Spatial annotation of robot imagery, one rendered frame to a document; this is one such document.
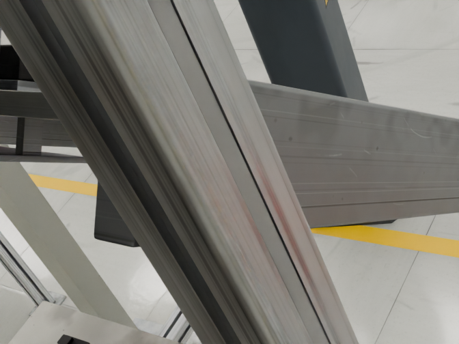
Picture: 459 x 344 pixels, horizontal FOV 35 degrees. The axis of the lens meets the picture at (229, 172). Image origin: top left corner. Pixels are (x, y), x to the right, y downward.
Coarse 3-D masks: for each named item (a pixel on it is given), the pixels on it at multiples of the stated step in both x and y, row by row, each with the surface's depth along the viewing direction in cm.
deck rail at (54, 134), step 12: (0, 120) 100; (12, 120) 101; (48, 120) 106; (0, 132) 100; (12, 132) 102; (48, 132) 107; (60, 132) 108; (12, 144) 102; (48, 144) 107; (60, 144) 108; (72, 144) 110
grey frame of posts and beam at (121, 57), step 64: (0, 0) 18; (64, 0) 17; (128, 0) 18; (192, 0) 19; (64, 64) 19; (128, 64) 18; (128, 128) 19; (192, 128) 20; (256, 128) 22; (128, 192) 22; (192, 192) 20; (192, 256) 23; (256, 256) 23; (320, 256) 26; (192, 320) 26; (256, 320) 24; (320, 320) 27
